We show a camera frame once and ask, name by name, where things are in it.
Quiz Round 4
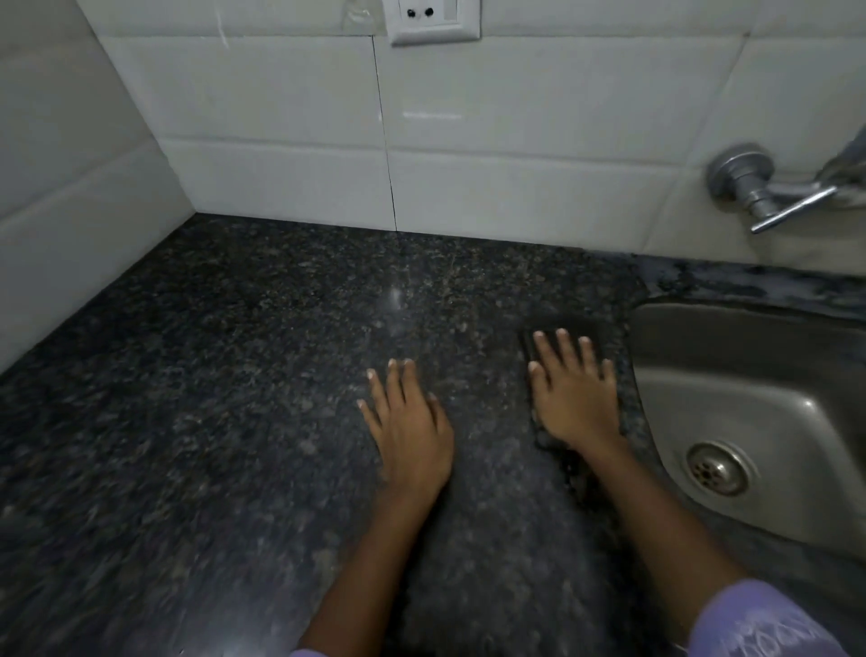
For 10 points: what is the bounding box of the person's right forearm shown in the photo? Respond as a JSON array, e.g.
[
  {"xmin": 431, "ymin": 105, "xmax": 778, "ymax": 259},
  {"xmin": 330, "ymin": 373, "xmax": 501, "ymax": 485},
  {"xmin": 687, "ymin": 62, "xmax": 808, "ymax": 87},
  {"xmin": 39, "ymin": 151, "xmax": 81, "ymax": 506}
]
[{"xmin": 575, "ymin": 436, "xmax": 748, "ymax": 644}]

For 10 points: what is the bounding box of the steel kitchen sink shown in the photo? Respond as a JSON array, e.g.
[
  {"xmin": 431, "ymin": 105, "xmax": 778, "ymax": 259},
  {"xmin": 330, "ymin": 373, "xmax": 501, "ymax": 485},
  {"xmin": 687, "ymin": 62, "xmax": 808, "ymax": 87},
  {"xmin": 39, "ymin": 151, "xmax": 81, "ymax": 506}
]
[{"xmin": 628, "ymin": 301, "xmax": 866, "ymax": 564}]

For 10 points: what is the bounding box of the chrome wall tap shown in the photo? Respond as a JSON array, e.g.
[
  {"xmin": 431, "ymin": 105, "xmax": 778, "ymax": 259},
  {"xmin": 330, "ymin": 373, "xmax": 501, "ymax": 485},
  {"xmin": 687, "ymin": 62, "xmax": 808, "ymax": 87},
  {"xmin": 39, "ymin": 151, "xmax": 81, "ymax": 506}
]
[{"xmin": 705, "ymin": 124, "xmax": 866, "ymax": 236}]

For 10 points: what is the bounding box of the person's left forearm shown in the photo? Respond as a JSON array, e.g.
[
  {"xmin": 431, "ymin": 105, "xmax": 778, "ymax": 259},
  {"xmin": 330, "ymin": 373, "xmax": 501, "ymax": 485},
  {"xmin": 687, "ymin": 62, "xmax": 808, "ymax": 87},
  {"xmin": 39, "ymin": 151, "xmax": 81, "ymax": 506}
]
[{"xmin": 298, "ymin": 484, "xmax": 447, "ymax": 657}]

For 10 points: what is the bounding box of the person's right hand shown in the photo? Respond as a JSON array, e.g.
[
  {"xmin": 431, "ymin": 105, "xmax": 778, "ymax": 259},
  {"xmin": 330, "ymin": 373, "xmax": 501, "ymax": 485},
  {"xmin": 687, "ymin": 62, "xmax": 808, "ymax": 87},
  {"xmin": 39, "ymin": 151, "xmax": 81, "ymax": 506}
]
[{"xmin": 527, "ymin": 328, "xmax": 628, "ymax": 456}]

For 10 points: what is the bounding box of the person's left hand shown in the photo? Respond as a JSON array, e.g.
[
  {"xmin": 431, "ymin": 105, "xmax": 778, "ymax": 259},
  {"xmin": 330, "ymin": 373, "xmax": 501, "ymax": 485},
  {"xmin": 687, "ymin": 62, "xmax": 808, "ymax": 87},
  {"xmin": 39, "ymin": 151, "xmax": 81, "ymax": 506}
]
[{"xmin": 356, "ymin": 358, "xmax": 456, "ymax": 498}]

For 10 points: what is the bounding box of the dark scrub pad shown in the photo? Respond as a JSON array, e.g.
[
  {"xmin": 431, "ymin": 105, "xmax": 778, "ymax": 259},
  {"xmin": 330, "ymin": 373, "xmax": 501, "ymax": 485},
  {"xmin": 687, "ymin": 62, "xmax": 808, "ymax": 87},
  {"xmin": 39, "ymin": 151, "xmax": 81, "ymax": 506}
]
[{"xmin": 519, "ymin": 317, "xmax": 625, "ymax": 453}]

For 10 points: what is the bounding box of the steel sink drain strainer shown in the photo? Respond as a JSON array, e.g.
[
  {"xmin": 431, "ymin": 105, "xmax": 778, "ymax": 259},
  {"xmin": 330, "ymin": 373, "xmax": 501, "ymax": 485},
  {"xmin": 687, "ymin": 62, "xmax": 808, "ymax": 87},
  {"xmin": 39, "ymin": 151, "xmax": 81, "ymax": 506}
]
[{"xmin": 686, "ymin": 440, "xmax": 756, "ymax": 499}]

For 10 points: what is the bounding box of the white wall socket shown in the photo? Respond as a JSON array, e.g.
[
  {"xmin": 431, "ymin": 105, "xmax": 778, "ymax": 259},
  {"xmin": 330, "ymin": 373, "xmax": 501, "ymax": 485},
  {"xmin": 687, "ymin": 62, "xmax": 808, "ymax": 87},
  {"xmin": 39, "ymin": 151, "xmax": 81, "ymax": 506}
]
[{"xmin": 382, "ymin": 0, "xmax": 482, "ymax": 47}]

